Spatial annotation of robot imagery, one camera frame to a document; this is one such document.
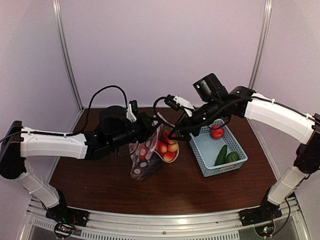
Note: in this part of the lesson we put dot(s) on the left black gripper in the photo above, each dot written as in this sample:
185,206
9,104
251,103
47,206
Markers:
145,120

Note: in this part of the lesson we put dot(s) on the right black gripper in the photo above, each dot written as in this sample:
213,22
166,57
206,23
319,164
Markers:
182,123

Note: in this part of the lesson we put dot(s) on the red lychee fruit bunch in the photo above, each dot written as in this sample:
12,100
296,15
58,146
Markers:
168,149

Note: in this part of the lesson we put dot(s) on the clear zip top bag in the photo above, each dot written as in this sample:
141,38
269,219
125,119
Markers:
144,151

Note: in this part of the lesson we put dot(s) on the light blue plastic basket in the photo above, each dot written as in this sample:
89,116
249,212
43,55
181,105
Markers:
206,150

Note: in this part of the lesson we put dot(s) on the purple eggplant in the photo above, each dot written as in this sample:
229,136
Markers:
147,167

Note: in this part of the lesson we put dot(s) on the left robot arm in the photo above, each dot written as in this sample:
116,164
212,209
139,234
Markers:
117,126

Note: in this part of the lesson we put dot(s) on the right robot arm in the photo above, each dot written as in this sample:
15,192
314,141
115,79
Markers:
244,102

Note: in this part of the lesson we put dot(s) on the red wax apple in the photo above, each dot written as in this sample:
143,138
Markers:
216,132

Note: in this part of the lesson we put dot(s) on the green cucumber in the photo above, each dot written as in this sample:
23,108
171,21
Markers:
221,157

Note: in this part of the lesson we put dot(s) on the green pepper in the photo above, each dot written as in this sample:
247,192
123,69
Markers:
232,157

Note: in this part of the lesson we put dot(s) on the right round circuit board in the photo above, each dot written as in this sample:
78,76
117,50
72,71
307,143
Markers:
264,230

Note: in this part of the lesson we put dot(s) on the round circuit board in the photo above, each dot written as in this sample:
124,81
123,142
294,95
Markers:
264,230
63,230

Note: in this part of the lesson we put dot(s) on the left round circuit board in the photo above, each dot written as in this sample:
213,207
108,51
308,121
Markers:
63,230

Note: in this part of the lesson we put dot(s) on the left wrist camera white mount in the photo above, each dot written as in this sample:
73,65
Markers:
132,110

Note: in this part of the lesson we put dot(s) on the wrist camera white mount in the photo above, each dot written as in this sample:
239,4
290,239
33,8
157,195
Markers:
179,103
132,110

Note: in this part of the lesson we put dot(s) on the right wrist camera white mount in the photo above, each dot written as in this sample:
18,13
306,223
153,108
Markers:
179,103

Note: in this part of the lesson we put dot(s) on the front aluminium rail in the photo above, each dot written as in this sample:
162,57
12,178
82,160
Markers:
224,225

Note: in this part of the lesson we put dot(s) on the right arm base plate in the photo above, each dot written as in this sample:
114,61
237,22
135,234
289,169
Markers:
257,215

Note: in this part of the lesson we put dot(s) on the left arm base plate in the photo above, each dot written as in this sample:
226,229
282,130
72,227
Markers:
74,217

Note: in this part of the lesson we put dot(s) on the right aluminium frame post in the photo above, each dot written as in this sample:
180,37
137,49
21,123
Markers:
263,36

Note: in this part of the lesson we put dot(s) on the aluminium frame post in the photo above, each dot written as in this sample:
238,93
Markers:
65,53
263,36

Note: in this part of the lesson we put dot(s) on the left aluminium frame post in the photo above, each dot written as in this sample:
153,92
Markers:
65,53

